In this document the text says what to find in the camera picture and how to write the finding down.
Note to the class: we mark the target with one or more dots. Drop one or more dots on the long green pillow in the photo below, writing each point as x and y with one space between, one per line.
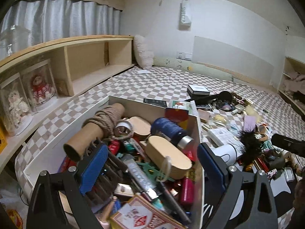
202 69

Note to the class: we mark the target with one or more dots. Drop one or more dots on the black remote control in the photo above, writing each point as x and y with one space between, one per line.
154 102

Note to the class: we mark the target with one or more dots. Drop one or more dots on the pile of pale clothes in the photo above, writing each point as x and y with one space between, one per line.
295 83

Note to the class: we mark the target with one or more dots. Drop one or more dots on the black round hairbrush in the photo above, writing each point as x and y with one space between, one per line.
225 96

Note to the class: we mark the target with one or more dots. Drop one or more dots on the green and red box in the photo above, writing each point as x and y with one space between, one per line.
180 105

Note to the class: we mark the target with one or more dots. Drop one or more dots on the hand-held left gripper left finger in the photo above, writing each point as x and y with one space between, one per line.
94 167

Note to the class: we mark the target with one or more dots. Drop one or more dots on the bear doll in clear case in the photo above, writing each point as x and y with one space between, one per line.
39 88

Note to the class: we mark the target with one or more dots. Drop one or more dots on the red cardboard box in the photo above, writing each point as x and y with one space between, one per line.
177 116

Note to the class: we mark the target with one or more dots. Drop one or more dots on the rabbit doll in clear case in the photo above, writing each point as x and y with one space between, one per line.
15 102

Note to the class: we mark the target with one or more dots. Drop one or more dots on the white tape roll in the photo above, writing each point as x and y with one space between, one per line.
125 125

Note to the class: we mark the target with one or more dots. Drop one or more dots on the white headboard panel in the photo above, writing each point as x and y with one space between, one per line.
233 57

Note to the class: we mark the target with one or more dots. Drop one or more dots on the clear glass dome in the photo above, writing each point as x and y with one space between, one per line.
14 40

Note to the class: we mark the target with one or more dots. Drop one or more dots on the red bottle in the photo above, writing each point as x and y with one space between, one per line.
187 190

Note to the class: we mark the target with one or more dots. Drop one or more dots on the white carton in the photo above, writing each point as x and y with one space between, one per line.
221 136

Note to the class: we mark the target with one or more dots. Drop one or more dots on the yellow box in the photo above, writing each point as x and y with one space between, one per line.
2 140

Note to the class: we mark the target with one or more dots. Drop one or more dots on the white paper sheet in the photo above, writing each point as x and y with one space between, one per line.
141 72

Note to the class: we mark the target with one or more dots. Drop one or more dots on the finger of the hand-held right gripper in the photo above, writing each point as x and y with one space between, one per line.
290 146

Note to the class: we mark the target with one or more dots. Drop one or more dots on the printed plastic bag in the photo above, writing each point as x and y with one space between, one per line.
9 214

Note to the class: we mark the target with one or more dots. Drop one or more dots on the brown wooden rack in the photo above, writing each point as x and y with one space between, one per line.
112 171

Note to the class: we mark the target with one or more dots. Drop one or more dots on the small brown cardboard box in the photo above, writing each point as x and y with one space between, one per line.
62 88

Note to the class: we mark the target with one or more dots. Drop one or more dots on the black and white gift box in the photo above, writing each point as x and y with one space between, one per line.
197 90

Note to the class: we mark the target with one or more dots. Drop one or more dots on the white storage box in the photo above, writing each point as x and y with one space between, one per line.
59 133

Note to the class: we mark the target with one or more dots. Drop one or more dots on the cardboard tube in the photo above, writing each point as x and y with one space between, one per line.
85 138

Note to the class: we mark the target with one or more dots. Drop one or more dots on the small wooden shelf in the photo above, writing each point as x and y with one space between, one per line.
289 66

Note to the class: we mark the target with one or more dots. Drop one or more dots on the green tree-shaped cutout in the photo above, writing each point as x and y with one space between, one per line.
152 171

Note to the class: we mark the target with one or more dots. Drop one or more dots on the checked bed sheet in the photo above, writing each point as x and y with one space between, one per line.
166 81

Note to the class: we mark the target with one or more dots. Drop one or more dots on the long wooden shelf unit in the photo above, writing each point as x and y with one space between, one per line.
83 59

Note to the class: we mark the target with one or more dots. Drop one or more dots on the white wall socket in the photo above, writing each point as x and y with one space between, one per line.
183 55

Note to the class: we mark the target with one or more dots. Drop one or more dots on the fluffy white pillow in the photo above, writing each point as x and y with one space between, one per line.
143 52

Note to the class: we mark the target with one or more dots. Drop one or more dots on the dark blue thermos bottle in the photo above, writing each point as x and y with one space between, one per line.
166 128

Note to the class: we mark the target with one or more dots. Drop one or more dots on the oval wooden box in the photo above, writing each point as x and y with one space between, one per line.
166 155

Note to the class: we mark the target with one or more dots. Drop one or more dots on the red and white card box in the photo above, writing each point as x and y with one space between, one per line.
140 214

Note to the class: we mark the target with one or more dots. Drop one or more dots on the grey curtain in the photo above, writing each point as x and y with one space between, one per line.
59 19

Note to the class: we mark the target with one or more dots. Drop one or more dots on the white hanging bag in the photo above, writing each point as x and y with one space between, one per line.
185 14

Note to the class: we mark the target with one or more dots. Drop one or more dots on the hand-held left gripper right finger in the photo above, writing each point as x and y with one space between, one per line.
211 167

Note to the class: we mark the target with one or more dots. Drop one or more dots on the black feather duster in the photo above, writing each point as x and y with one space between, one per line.
249 143

